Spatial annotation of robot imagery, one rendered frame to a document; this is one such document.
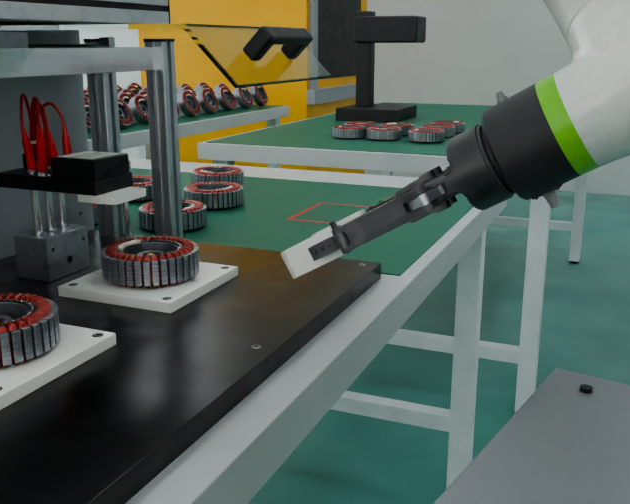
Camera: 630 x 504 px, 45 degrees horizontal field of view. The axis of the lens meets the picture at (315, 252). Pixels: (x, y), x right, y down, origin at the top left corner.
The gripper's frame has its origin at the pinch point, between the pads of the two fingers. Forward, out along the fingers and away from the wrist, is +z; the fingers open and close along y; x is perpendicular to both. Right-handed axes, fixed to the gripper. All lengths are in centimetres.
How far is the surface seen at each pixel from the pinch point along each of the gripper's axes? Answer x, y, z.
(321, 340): -8.6, -3.1, 3.9
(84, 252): 12.6, 2.8, 32.0
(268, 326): -4.6, -6.7, 6.5
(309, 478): -54, 83, 74
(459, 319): -32, 90, 23
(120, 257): 9.1, -4.9, 20.7
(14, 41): 36.4, -2.4, 21.7
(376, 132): 18, 158, 43
